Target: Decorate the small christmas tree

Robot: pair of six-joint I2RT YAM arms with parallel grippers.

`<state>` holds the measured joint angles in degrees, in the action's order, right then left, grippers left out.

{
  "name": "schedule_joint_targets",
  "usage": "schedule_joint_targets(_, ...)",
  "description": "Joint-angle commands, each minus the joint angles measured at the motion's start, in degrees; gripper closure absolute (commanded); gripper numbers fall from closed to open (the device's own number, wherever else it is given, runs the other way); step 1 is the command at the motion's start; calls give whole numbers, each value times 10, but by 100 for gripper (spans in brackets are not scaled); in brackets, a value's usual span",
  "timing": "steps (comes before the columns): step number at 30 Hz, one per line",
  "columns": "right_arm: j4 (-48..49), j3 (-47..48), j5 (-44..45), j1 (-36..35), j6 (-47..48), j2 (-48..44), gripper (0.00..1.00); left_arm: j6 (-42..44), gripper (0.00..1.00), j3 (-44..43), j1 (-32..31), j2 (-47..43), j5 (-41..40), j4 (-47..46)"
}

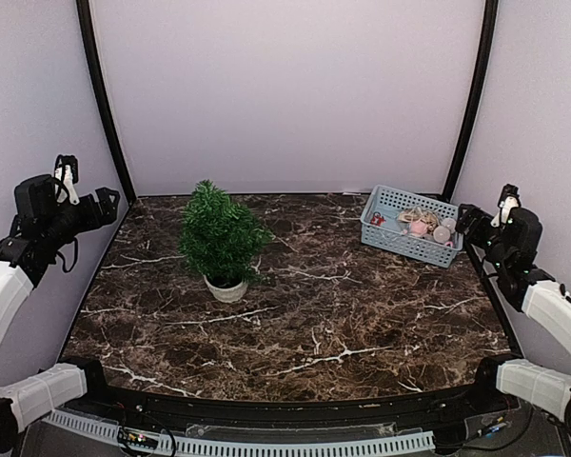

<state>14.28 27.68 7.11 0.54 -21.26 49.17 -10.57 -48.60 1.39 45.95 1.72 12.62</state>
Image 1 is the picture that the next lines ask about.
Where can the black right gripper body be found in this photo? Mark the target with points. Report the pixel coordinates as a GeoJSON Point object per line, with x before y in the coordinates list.
{"type": "Point", "coordinates": [476, 236]}

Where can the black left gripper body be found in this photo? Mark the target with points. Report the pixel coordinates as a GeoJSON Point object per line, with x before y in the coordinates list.
{"type": "Point", "coordinates": [91, 219]}

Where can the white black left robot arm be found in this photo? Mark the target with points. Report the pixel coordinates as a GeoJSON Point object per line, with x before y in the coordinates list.
{"type": "Point", "coordinates": [49, 216]}

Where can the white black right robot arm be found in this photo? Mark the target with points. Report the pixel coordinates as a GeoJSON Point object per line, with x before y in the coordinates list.
{"type": "Point", "coordinates": [510, 240]}

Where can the small green christmas tree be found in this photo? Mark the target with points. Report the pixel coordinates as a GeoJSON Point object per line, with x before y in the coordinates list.
{"type": "Point", "coordinates": [221, 237]}

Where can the white tree pot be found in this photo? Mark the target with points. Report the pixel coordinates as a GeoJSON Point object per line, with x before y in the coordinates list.
{"type": "Point", "coordinates": [227, 295]}

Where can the blue plastic basket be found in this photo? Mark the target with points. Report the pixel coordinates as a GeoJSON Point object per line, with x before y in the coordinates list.
{"type": "Point", "coordinates": [399, 207]}

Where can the pink bow ornaments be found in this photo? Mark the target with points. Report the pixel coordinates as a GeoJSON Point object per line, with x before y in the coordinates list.
{"type": "Point", "coordinates": [417, 229]}

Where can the red ornament tag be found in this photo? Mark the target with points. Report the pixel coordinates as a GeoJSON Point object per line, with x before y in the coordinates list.
{"type": "Point", "coordinates": [376, 219]}

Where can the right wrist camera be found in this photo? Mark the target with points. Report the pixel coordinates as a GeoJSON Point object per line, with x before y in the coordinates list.
{"type": "Point", "coordinates": [509, 199]}

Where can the right black frame post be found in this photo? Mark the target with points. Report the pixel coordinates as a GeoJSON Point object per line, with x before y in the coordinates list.
{"type": "Point", "coordinates": [489, 20]}

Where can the black frame post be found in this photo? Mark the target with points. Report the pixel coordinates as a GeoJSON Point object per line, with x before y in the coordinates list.
{"type": "Point", "coordinates": [100, 92]}
{"type": "Point", "coordinates": [489, 20]}

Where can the left black frame post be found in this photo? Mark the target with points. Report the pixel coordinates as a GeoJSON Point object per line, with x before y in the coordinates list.
{"type": "Point", "coordinates": [100, 92]}

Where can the black front rail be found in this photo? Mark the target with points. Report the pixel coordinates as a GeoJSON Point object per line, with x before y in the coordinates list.
{"type": "Point", "coordinates": [435, 408]}

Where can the perforated cable duct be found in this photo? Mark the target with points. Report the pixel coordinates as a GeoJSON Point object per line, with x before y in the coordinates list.
{"type": "Point", "coordinates": [220, 441]}

